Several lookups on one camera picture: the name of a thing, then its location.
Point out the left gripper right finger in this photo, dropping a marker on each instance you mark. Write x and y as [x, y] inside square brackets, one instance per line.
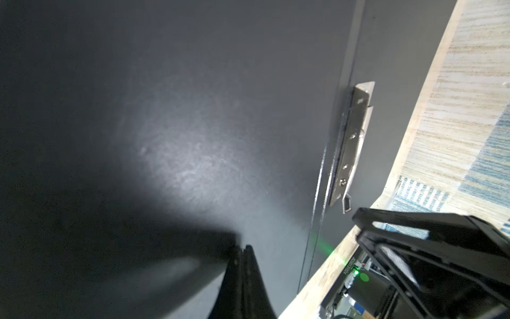
[442, 265]

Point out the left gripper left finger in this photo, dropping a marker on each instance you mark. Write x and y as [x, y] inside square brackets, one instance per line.
[242, 294]

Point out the orange black file folder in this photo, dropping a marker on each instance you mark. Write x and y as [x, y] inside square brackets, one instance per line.
[142, 140]

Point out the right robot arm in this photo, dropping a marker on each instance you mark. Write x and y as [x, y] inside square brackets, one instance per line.
[365, 290]

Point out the silver folder clip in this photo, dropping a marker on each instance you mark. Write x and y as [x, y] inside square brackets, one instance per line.
[353, 137]

